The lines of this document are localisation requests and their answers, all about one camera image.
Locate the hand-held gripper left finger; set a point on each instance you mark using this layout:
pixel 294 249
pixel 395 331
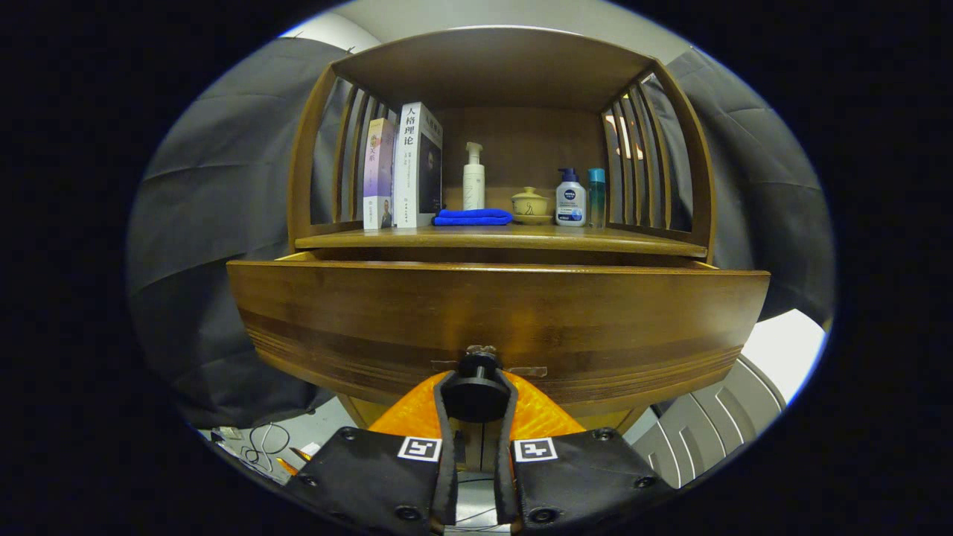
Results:
pixel 372 476

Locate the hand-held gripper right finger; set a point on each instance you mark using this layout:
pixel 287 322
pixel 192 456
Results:
pixel 588 476

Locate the wooden drawer with black knob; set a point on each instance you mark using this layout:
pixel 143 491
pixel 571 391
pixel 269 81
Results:
pixel 372 313

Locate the wooden countertop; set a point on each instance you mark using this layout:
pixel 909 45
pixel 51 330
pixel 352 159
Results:
pixel 521 237

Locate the brown wooden cabinet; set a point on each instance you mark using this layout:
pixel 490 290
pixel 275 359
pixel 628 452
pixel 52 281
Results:
pixel 521 141

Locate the grey ribbed panel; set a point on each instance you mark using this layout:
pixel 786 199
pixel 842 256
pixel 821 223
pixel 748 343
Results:
pixel 707 432

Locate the white flat surface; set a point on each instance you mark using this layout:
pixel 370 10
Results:
pixel 789 350

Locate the white bottle with blue pump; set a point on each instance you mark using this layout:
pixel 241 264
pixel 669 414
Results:
pixel 571 201

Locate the yellow lidded tea cup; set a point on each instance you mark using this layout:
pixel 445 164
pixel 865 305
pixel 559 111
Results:
pixel 530 205

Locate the blue folded cloth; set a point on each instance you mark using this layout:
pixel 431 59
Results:
pixel 473 217

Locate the teal slim bottle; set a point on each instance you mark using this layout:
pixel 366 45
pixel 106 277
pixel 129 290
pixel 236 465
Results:
pixel 596 197

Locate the purple book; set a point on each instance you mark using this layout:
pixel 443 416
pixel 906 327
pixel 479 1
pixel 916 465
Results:
pixel 378 179

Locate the thick white book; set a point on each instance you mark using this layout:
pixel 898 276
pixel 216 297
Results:
pixel 406 179

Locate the tall white pump bottle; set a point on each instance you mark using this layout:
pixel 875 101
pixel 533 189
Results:
pixel 473 186

